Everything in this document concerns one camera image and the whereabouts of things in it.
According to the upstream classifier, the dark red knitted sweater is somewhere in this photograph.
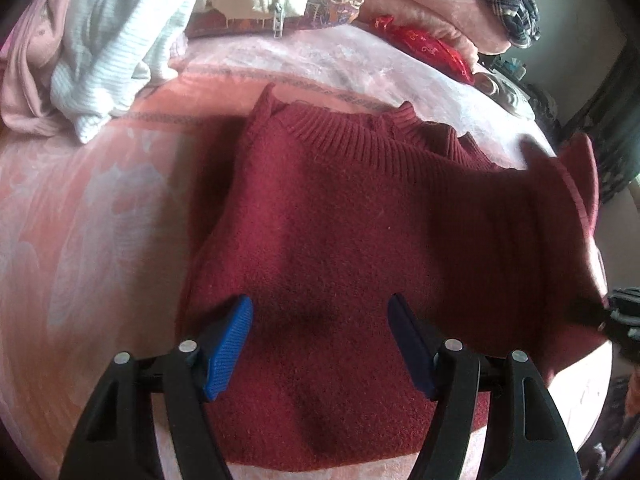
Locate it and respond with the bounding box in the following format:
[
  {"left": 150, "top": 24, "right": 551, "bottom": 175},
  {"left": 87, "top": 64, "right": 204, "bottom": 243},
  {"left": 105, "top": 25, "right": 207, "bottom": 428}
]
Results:
[{"left": 175, "top": 84, "right": 615, "bottom": 473}]

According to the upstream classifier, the beige cloth item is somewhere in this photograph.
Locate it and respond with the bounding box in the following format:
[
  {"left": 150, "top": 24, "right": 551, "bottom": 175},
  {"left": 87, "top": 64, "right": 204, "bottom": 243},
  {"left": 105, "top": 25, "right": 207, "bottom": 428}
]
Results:
[{"left": 471, "top": 71, "right": 527, "bottom": 109}]

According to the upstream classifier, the tissue box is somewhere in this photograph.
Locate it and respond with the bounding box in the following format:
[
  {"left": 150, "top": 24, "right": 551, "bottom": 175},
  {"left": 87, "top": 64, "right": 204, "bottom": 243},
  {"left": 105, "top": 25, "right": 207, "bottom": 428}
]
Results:
[{"left": 492, "top": 55, "right": 527, "bottom": 82}]

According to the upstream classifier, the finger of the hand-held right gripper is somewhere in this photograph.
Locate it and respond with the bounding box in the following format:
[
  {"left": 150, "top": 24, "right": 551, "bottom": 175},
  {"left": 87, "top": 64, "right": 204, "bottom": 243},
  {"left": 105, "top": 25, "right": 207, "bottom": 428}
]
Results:
[{"left": 569, "top": 299, "right": 612, "bottom": 333}]

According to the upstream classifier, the dark woven chair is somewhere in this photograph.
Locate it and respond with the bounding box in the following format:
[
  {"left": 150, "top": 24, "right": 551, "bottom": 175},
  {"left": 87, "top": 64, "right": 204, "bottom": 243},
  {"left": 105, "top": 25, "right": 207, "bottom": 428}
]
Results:
[{"left": 520, "top": 80, "right": 563, "bottom": 123}]

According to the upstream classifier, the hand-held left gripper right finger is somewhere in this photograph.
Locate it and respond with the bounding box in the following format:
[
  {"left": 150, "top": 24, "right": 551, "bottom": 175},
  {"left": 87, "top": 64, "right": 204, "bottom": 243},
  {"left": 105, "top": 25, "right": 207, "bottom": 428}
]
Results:
[{"left": 387, "top": 294, "right": 583, "bottom": 480}]

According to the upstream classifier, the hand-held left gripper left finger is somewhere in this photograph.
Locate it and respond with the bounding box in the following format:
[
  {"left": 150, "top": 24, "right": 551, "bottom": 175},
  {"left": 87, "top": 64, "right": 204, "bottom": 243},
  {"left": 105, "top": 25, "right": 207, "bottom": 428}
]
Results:
[{"left": 59, "top": 294, "right": 254, "bottom": 480}]

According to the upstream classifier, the red printed bag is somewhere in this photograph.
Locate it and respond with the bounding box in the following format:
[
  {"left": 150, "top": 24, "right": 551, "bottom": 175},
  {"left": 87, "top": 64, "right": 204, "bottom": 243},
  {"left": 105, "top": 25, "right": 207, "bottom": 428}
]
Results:
[{"left": 369, "top": 14, "right": 477, "bottom": 87}]

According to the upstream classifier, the dark plaid garment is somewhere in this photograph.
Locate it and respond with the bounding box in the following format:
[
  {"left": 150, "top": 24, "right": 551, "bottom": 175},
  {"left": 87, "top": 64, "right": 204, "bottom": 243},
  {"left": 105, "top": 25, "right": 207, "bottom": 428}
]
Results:
[{"left": 449, "top": 0, "right": 544, "bottom": 51}]

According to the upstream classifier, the white ribbed knit garment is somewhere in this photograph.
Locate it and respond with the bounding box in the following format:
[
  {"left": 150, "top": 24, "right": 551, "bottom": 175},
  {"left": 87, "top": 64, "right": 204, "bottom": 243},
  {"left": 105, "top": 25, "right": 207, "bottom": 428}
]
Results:
[{"left": 49, "top": 0, "right": 221, "bottom": 143}]

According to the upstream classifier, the bed with pink sheet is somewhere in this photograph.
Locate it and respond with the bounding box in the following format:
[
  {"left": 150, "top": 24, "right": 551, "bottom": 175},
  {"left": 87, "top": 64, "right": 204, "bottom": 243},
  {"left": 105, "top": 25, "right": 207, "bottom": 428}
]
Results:
[{"left": 0, "top": 24, "right": 621, "bottom": 480}]

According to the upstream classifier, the dusty pink garment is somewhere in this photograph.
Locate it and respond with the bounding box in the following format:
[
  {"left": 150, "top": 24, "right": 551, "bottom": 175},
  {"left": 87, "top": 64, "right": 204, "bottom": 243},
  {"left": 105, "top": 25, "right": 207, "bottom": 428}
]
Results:
[{"left": 0, "top": 0, "right": 87, "bottom": 139}]

